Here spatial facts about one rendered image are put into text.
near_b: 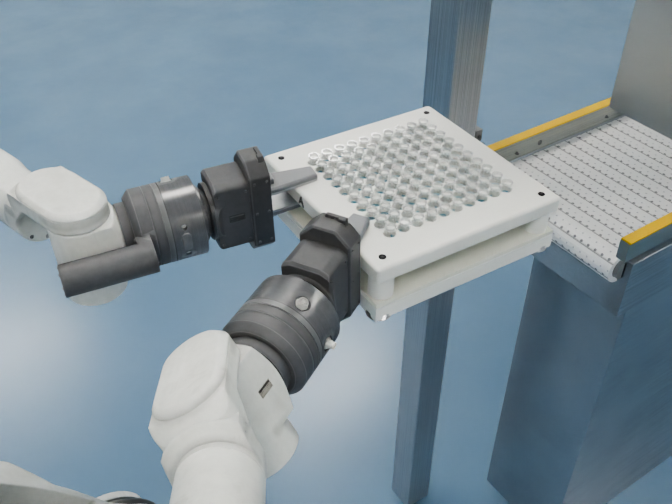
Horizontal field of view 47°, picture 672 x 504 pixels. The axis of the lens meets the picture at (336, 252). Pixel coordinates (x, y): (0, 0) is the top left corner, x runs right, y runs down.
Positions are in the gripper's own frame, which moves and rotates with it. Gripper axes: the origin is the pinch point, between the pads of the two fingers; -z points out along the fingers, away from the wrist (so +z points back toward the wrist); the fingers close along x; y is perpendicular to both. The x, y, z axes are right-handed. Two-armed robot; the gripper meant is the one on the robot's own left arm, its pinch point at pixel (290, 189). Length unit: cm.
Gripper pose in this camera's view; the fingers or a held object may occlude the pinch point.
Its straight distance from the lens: 87.7
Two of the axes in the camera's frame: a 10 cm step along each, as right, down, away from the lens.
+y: 4.0, 5.9, -7.1
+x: 0.2, 7.6, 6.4
